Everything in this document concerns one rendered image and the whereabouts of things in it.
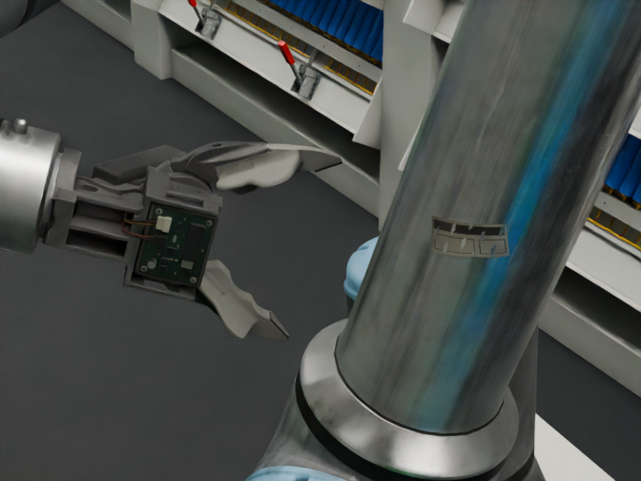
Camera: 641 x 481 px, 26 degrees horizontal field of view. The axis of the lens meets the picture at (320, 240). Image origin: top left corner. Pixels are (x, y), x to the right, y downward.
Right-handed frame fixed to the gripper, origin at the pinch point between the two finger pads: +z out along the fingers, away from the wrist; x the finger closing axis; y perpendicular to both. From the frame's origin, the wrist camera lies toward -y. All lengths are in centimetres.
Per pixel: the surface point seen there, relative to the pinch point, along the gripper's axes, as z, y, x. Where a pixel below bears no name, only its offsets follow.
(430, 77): 19, -62, 1
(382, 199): 20, -73, -19
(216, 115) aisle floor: -1, -112, -24
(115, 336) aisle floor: -11, -51, -36
